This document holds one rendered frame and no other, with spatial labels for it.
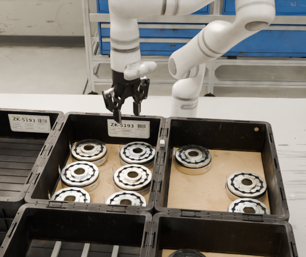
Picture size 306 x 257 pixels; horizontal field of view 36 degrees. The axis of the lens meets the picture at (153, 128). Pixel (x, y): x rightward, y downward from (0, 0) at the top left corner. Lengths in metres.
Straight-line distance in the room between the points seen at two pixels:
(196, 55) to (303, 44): 1.97
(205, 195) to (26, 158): 0.53
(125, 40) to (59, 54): 2.95
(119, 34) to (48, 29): 3.08
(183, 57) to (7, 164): 0.60
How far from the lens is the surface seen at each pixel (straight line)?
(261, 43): 3.23
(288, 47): 3.28
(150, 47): 3.19
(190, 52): 1.39
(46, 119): 1.44
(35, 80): 3.67
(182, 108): 1.57
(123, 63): 1.14
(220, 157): 1.39
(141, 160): 1.32
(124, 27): 1.12
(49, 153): 1.28
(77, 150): 1.37
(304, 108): 1.95
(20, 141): 1.50
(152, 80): 3.27
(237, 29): 1.19
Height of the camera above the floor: 1.66
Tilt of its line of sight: 34 degrees down
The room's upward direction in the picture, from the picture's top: straight up
